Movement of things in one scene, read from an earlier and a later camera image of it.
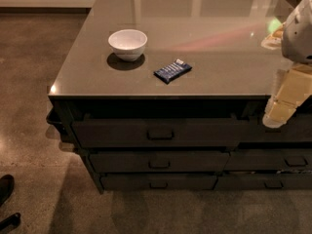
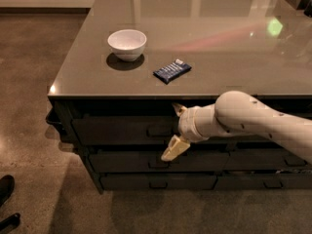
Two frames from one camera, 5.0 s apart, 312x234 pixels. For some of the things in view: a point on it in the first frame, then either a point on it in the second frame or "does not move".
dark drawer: [158, 181] does not move
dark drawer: [263, 181] does not move
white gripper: [298, 36] → [187, 126]
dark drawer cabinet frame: [183, 142] does not move
